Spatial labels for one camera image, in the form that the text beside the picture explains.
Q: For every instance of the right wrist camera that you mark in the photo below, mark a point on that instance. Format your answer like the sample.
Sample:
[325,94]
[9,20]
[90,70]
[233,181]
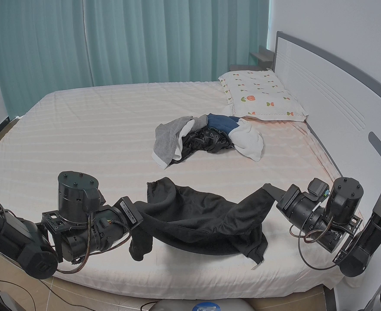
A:
[317,186]

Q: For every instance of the white printed pillow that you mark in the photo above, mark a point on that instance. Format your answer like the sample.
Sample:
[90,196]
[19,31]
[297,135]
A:
[262,92]

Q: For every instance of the dark blue garment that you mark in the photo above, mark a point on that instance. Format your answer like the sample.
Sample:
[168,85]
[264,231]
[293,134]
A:
[219,121]

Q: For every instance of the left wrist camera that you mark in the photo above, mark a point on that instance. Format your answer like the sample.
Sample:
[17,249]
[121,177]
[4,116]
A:
[93,199]

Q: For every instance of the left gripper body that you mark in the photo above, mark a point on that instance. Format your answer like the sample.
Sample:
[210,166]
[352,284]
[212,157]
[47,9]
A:
[112,225]

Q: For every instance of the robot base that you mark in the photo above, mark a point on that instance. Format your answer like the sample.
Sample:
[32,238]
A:
[177,305]

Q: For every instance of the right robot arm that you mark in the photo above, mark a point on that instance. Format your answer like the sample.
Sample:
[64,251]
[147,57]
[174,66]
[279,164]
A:
[343,199]

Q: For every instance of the grey bedside table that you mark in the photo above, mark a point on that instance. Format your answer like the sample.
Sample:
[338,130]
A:
[255,63]

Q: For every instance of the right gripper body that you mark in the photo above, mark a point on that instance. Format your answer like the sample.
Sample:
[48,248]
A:
[302,212]

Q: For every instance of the black T-shirt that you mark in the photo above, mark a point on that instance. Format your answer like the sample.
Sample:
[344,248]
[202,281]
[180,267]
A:
[193,219]

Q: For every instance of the white garment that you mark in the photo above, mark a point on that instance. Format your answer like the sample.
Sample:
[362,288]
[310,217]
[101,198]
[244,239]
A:
[247,141]

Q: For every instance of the grey garment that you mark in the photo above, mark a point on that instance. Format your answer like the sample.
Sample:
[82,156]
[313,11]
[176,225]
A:
[167,138]

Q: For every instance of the bed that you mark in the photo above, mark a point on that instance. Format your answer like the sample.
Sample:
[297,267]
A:
[96,125]

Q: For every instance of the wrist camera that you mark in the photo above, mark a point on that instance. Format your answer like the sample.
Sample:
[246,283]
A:
[93,199]
[317,186]

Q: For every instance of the blue-green curtain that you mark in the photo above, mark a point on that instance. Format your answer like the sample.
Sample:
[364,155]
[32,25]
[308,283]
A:
[177,28]
[41,44]

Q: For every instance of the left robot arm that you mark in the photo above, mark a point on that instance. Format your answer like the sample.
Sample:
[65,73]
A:
[15,238]

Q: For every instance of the black shiny garment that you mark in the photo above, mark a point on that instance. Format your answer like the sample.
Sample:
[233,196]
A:
[203,141]

